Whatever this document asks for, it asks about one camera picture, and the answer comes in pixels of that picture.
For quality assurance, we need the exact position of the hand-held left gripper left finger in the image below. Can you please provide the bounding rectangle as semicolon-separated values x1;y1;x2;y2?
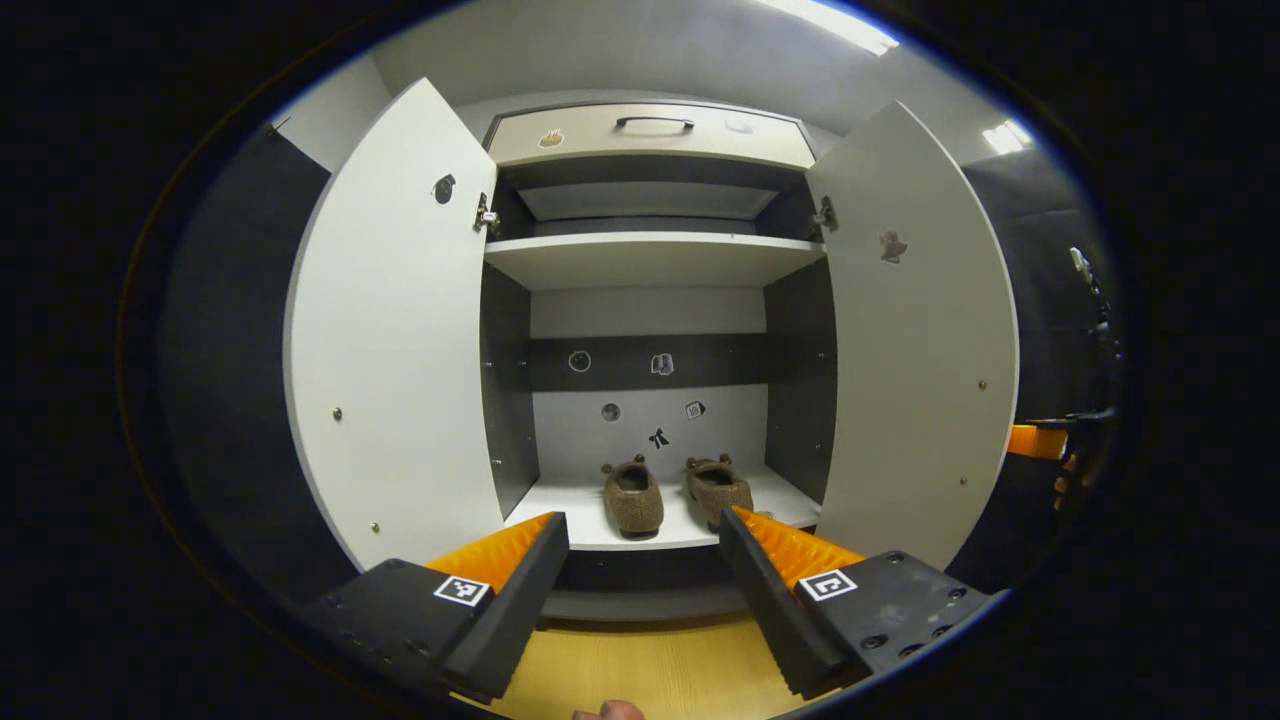
300;511;572;705

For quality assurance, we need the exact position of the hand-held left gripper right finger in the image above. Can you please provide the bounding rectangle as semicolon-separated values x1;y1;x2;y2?
717;505;1007;702

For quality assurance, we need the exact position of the brown fuzzy shoe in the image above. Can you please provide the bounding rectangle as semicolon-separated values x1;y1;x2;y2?
600;454;666;540
684;453;756;534

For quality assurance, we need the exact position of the white cabinet door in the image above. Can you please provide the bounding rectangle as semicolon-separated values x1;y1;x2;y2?
804;99;1022;572
282;77;507;572

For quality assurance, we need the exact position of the white shoe cabinet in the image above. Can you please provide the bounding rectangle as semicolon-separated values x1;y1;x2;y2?
282;77;1022;623

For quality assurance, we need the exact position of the white cabinet shelf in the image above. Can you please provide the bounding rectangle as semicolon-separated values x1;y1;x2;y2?
502;464;824;553
482;231;828;293

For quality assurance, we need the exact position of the beige cabinet drawer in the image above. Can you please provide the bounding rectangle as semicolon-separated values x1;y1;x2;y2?
484;102;817;172

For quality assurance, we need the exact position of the black backdrop cloth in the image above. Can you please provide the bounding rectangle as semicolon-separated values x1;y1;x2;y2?
945;164;1127;593
158;124;342;613

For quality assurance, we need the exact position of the small ceiling light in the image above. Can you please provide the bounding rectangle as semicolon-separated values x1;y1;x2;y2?
981;119;1034;157

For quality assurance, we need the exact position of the long ceiling light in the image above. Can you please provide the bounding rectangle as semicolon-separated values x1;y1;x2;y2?
754;0;902;57

